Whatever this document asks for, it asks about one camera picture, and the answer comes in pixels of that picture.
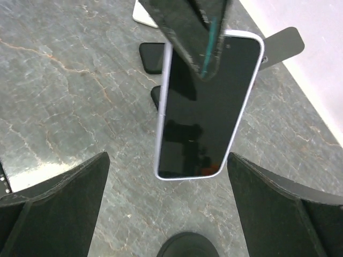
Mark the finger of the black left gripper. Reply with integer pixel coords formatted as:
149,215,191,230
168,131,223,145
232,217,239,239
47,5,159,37
140,0,233,80

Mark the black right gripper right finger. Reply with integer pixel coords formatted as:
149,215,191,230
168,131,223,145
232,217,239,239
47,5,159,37
227,153,342,256

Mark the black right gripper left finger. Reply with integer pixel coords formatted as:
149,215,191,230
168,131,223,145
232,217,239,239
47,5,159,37
1,152,110,256

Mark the black clamp phone stand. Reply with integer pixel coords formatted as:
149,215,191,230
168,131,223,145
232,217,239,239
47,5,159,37
157,232,219,257

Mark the white metal phone stand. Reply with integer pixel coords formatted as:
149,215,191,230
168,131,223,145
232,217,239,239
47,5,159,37
132,0,158,28

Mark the round wooden base phone stand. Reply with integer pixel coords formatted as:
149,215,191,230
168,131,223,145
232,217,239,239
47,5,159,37
259,27,305,71

